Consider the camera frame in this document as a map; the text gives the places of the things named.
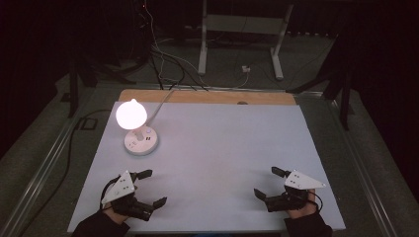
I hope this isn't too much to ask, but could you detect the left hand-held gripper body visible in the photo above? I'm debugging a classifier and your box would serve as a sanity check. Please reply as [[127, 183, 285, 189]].
[[100, 170, 154, 222]]

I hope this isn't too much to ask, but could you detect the black floor box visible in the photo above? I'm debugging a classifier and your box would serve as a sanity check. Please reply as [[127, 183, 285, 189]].
[[78, 117, 99, 130]]

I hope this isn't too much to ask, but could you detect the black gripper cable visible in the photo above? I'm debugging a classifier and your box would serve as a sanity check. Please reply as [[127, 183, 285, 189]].
[[307, 190, 324, 213], [99, 175, 122, 211]]

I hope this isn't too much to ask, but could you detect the person's right hand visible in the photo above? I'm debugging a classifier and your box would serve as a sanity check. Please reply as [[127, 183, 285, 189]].
[[285, 189, 319, 220]]

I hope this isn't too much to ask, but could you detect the wooden board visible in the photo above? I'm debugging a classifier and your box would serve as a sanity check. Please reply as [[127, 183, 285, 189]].
[[118, 88, 297, 107]]

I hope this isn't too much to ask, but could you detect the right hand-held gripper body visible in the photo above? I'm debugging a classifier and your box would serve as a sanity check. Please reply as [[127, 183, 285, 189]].
[[264, 169, 327, 213]]

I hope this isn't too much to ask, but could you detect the white metal stand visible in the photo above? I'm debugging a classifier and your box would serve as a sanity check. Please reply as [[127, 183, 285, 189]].
[[198, 0, 295, 81]]

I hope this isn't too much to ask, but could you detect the bundle of floor cables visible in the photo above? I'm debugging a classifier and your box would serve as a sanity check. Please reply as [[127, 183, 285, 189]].
[[132, 0, 210, 92]]

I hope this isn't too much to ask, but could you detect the grey lamp cable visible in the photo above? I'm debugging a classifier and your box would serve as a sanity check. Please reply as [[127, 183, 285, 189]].
[[144, 88, 176, 127]]

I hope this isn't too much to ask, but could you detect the white desk lamp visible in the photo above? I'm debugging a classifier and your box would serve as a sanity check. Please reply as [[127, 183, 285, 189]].
[[115, 98, 160, 157]]

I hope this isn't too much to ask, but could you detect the black floor cable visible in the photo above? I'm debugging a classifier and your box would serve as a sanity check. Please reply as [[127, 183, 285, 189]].
[[18, 109, 113, 237]]

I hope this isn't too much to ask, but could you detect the black stand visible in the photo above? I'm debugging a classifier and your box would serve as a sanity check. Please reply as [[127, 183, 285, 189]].
[[286, 19, 359, 132], [65, 48, 139, 119]]

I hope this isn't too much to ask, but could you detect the person's left hand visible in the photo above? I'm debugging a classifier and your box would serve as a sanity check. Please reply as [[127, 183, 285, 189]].
[[103, 206, 130, 225]]

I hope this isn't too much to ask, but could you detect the metal floor rail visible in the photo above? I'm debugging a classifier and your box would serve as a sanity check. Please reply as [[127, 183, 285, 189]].
[[0, 83, 103, 237], [295, 91, 401, 237]]

